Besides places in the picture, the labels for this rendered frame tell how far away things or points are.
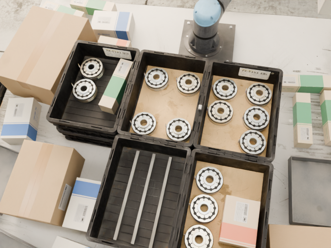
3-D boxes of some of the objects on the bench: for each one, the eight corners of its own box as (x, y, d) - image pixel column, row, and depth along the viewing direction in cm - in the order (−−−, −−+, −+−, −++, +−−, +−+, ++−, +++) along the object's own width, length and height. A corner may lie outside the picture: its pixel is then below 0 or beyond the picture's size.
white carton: (83, 182, 146) (77, 176, 137) (109, 187, 144) (104, 182, 136) (69, 229, 138) (61, 226, 130) (96, 234, 137) (90, 232, 128)
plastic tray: (287, 159, 143) (290, 155, 139) (336, 163, 141) (341, 160, 136) (288, 223, 133) (292, 222, 128) (341, 229, 131) (347, 228, 126)
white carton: (35, 144, 154) (26, 138, 146) (10, 144, 155) (-1, 138, 147) (41, 106, 162) (33, 97, 154) (17, 106, 163) (8, 98, 155)
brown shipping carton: (64, 227, 139) (49, 223, 124) (16, 217, 142) (-4, 211, 127) (85, 159, 150) (74, 147, 135) (40, 151, 153) (23, 139, 138)
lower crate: (90, 67, 169) (83, 53, 158) (147, 76, 165) (144, 62, 154) (64, 139, 154) (54, 130, 143) (126, 151, 150) (121, 142, 139)
